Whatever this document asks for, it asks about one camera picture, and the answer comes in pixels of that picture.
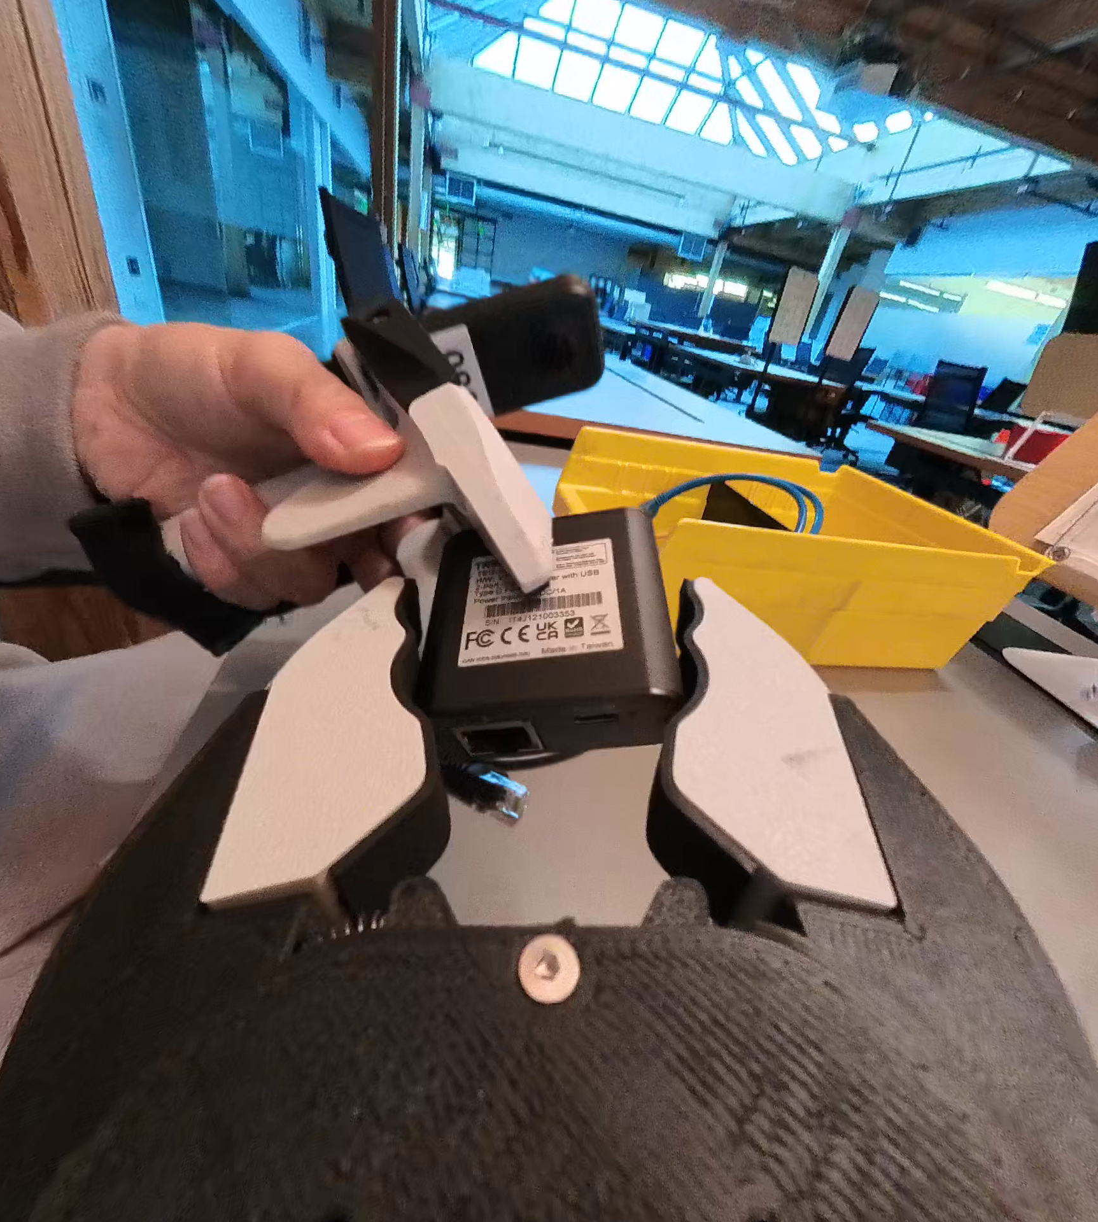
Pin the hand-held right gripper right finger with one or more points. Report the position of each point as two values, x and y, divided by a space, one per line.
778 764

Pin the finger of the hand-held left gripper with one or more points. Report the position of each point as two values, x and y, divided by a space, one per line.
419 554
487 478

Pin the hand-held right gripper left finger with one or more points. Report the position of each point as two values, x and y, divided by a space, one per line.
320 764

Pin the black power adapter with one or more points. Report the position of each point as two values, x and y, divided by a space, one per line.
550 677

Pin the yellow plastic bin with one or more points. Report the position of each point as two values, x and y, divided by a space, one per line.
893 592

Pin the person's left hand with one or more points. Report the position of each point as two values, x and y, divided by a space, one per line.
205 410

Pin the table with brown edge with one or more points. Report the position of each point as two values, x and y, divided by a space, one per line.
644 401

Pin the tan partition panel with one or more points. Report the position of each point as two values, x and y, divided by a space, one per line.
793 305
854 323

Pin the skylight window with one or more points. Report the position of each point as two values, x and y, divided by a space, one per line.
655 86

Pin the clear acrylic stand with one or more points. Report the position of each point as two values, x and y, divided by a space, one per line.
1064 677

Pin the paper document on stand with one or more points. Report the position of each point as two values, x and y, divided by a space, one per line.
1031 497

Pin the small red box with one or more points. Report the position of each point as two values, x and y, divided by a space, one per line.
1036 445

